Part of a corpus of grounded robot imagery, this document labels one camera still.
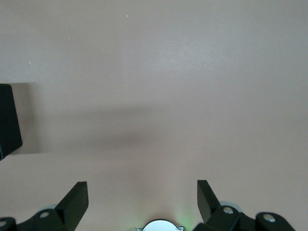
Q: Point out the black plastic box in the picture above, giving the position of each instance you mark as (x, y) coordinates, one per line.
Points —
(8, 120)

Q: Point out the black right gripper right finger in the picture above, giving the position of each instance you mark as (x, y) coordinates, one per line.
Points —
(216, 219)

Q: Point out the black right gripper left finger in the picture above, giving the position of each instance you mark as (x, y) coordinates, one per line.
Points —
(69, 211)

